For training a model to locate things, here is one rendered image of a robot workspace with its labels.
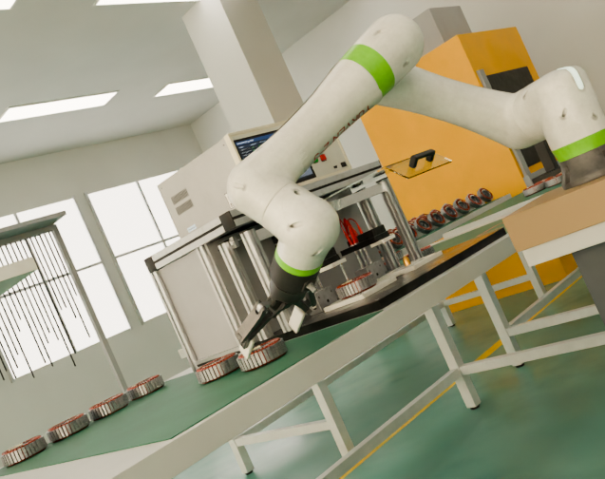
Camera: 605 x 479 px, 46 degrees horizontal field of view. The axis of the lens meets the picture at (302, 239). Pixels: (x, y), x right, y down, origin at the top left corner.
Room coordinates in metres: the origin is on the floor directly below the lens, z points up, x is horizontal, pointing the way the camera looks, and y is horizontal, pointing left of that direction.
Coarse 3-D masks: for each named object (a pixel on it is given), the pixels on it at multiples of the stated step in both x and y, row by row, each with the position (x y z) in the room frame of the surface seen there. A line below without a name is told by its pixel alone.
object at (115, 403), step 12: (144, 384) 2.08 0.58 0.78; (156, 384) 2.09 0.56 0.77; (120, 396) 2.01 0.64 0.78; (132, 396) 2.08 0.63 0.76; (96, 408) 1.98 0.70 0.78; (108, 408) 1.98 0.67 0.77; (120, 408) 2.00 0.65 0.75; (72, 420) 1.90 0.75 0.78; (84, 420) 1.92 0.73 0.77; (48, 432) 1.90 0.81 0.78; (60, 432) 1.89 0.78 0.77; (72, 432) 1.90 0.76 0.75; (24, 444) 1.81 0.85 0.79; (36, 444) 1.82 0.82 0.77; (0, 456) 1.81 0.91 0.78; (12, 456) 1.79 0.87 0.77; (24, 456) 1.80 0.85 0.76
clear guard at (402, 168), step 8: (408, 160) 2.08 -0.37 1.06; (424, 160) 2.10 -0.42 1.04; (440, 160) 2.12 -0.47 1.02; (448, 160) 2.13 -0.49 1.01; (384, 168) 2.01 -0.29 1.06; (392, 168) 2.00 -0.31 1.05; (400, 168) 2.01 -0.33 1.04; (408, 168) 2.02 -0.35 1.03; (416, 168) 2.03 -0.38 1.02; (424, 168) 2.04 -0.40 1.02; (432, 168) 2.06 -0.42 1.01; (368, 176) 2.05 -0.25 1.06; (376, 176) 2.17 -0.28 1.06; (408, 176) 1.97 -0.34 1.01; (352, 184) 2.09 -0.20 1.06; (360, 184) 2.23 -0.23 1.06; (336, 192) 2.14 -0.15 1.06; (344, 192) 2.25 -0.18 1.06
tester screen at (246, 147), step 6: (258, 138) 2.04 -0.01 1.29; (264, 138) 2.05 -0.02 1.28; (240, 144) 1.98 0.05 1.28; (246, 144) 2.00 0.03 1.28; (252, 144) 2.01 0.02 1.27; (258, 144) 2.03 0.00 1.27; (240, 150) 1.97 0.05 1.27; (246, 150) 1.99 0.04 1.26; (252, 150) 2.00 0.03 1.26; (246, 156) 1.98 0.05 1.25; (312, 174) 2.14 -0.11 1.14
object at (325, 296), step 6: (324, 288) 2.03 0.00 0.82; (330, 288) 2.03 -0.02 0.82; (318, 294) 2.00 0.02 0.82; (324, 294) 2.01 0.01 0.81; (330, 294) 2.03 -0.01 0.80; (318, 300) 1.99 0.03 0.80; (324, 300) 2.00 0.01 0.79; (330, 300) 2.02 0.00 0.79; (336, 300) 2.04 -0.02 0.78; (318, 306) 1.99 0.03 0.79; (324, 306) 2.00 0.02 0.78; (312, 312) 2.01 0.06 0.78; (318, 312) 2.00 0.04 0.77
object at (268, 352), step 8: (264, 344) 1.63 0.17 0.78; (272, 344) 1.56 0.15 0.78; (280, 344) 1.57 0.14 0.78; (256, 352) 1.55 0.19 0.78; (264, 352) 1.55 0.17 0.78; (272, 352) 1.56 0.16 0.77; (280, 352) 1.57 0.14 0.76; (240, 360) 1.57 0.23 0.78; (248, 360) 1.55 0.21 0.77; (256, 360) 1.55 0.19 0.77; (264, 360) 1.55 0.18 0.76; (272, 360) 1.55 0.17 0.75; (240, 368) 1.58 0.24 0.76; (248, 368) 1.56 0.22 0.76; (256, 368) 1.56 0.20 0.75
